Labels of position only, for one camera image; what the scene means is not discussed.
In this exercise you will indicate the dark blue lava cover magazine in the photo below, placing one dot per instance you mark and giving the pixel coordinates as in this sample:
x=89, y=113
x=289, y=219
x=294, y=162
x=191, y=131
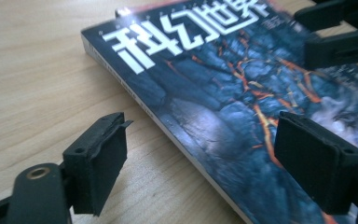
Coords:
x=214, y=93

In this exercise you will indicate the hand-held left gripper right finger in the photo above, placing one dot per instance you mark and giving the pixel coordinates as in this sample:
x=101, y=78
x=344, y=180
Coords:
x=317, y=168

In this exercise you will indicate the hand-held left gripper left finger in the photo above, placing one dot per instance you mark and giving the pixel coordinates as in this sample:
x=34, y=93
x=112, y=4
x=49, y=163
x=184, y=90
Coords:
x=96, y=168

